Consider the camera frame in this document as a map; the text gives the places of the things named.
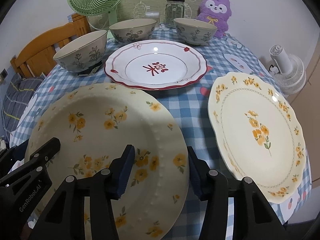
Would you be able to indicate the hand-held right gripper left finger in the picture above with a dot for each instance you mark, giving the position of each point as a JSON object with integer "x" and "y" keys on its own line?
{"x": 126, "y": 172}

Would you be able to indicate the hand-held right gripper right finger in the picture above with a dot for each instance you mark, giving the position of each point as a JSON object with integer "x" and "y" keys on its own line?
{"x": 196, "y": 175}

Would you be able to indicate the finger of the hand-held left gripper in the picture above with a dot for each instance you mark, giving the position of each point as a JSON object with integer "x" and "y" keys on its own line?
{"x": 50, "y": 147}
{"x": 7, "y": 158}

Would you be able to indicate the beaded yellow flower plate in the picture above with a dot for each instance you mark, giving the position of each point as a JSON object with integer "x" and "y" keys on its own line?
{"x": 100, "y": 135}

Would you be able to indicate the scalloped yellow flower plate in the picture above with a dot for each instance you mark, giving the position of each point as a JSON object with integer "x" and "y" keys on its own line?
{"x": 237, "y": 135}

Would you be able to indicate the floral ceramic bowl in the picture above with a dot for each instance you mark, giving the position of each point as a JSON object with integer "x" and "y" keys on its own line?
{"x": 132, "y": 33}
{"x": 82, "y": 55}
{"x": 195, "y": 33}

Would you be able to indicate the red rimmed white plate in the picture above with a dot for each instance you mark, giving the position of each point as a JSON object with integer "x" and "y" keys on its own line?
{"x": 155, "y": 55}

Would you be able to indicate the striped grey pillow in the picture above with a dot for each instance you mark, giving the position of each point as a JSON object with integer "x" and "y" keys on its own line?
{"x": 20, "y": 100}

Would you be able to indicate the blue checkered tablecloth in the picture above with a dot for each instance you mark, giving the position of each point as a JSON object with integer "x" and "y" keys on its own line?
{"x": 190, "y": 105}

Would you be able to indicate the wooden bed headboard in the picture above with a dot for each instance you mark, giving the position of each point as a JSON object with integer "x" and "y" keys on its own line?
{"x": 37, "y": 52}

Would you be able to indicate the white standing fan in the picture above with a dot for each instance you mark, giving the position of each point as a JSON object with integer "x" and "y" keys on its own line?
{"x": 292, "y": 77}

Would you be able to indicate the cotton swab container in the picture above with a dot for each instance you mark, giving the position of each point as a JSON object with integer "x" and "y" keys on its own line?
{"x": 153, "y": 16}

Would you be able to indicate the purple plush toy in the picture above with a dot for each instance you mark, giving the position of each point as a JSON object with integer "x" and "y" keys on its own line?
{"x": 215, "y": 17}

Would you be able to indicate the glass jar with lid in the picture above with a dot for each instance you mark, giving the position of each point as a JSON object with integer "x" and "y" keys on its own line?
{"x": 173, "y": 12}

